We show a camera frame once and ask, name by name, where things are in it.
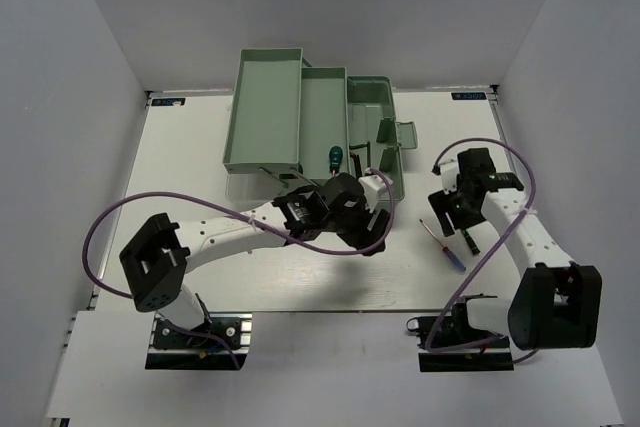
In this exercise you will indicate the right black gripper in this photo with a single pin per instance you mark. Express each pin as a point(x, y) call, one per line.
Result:
point(441, 203)

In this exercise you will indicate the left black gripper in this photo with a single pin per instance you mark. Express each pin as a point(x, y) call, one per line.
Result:
point(374, 236)

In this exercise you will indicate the blue handled precision screwdriver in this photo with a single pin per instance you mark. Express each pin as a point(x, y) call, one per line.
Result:
point(454, 260)

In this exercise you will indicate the black green precision screwdriver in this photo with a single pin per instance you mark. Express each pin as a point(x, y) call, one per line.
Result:
point(470, 242)

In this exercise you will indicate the dark green stubby screwdriver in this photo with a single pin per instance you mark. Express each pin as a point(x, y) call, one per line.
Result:
point(335, 159)

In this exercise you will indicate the green toolbox with clear lid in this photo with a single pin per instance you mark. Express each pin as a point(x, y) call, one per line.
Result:
point(286, 115)

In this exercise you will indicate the brown hex key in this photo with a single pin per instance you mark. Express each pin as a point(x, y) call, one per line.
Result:
point(356, 159)

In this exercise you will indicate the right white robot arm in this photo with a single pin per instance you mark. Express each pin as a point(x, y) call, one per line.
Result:
point(556, 304)

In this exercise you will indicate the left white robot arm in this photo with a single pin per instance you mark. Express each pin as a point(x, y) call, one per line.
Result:
point(162, 252)

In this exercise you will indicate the right blue table label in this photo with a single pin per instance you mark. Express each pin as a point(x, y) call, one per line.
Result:
point(468, 96)

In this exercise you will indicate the blue table label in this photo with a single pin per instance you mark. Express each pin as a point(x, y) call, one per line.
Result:
point(468, 96)
point(169, 102)

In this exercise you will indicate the left blue table label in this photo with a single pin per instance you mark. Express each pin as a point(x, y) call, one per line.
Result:
point(169, 102)

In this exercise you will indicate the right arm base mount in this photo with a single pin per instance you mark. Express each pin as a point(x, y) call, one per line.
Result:
point(493, 357)

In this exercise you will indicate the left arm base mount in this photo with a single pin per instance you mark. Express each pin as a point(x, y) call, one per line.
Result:
point(171, 350)

